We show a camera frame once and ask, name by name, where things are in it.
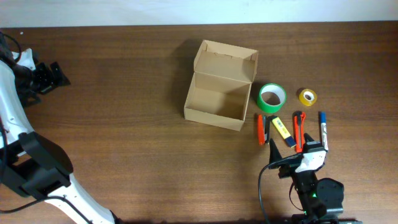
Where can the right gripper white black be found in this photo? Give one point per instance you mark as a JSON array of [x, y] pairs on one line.
[[288, 167]]

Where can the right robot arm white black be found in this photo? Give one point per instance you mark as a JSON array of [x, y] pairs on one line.
[[321, 199]]

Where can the blue white marker pen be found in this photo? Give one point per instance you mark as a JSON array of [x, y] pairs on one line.
[[323, 130]]

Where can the brown cardboard box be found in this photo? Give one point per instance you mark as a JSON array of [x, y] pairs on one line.
[[221, 84]]

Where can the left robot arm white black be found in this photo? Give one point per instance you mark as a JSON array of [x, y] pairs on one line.
[[32, 165]]

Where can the small yellow tape roll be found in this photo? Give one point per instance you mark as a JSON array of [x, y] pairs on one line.
[[307, 97]]

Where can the green tape roll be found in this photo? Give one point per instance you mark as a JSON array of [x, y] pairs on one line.
[[271, 98]]

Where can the yellow highlighter marker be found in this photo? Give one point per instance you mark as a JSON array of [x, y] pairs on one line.
[[282, 130]]

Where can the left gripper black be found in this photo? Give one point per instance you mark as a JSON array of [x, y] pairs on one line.
[[48, 83]]

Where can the orange utility knife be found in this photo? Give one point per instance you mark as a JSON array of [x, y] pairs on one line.
[[298, 119]]

